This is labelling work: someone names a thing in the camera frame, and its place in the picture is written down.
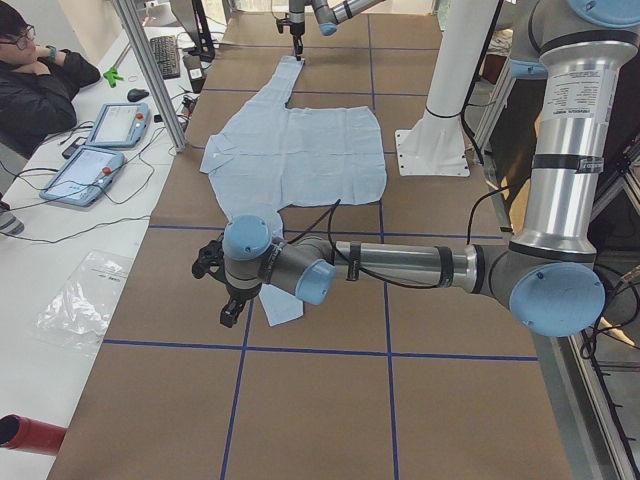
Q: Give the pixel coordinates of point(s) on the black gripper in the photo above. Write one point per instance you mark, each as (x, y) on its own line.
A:
(297, 30)
(239, 294)

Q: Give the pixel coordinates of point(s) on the light blue button shirt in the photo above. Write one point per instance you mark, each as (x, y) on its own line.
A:
(270, 156)

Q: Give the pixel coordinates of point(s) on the black monitor stand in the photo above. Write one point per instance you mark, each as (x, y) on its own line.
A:
(205, 46)

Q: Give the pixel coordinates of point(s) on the black labelled box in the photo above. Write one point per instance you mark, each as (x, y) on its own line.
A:
(195, 72)

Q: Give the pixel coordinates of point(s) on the black keyboard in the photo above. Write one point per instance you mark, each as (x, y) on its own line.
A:
(165, 51)

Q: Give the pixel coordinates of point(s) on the clear plastic bag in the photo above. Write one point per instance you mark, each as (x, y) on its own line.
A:
(78, 316)

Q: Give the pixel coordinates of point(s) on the black computer mouse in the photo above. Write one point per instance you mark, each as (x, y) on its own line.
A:
(137, 94)

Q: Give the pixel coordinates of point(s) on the green plastic toy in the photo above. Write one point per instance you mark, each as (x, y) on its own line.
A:
(112, 76)

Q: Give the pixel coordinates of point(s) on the upper blue teach pendant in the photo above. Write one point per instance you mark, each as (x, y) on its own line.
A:
(119, 125)

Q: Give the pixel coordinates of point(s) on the blue teach pendant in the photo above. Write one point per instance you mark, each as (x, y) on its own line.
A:
(84, 177)
(119, 125)

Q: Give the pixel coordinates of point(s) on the lower blue teach pendant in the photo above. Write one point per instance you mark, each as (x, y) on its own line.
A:
(84, 177)

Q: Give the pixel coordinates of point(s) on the red cylinder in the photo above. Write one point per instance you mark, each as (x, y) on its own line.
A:
(32, 436)

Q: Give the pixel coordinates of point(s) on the seated person in black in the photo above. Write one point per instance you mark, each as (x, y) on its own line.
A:
(38, 85)

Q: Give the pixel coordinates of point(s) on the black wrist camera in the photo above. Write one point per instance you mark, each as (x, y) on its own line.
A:
(210, 261)
(282, 23)

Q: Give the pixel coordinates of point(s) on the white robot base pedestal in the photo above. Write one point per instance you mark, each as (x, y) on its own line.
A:
(435, 145)

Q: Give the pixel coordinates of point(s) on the aluminium frame post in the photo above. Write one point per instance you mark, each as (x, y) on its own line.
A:
(141, 47)

